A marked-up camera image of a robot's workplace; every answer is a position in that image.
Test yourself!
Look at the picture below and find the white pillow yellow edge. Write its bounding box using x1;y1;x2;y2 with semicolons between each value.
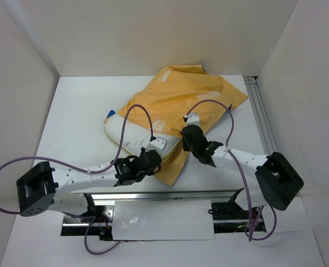
104;114;180;162

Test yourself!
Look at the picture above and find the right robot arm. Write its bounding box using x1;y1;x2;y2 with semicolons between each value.
181;125;304;218

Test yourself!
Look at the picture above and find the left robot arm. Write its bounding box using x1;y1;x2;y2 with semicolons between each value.
16;149;161;222

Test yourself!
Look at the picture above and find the white cover plate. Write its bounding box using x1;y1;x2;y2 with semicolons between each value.
112;200;215;241

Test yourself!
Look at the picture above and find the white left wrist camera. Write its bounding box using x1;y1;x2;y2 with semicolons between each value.
145;136;167;155

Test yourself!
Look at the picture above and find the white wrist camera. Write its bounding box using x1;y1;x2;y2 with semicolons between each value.
145;136;167;155
183;112;200;127

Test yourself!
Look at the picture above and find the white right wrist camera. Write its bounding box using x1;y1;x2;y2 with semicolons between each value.
183;112;200;127

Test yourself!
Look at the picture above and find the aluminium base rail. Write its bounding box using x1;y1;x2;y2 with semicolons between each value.
29;190;293;201

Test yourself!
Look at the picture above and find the aluminium side rail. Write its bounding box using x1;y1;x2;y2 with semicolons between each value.
243;75;293;195

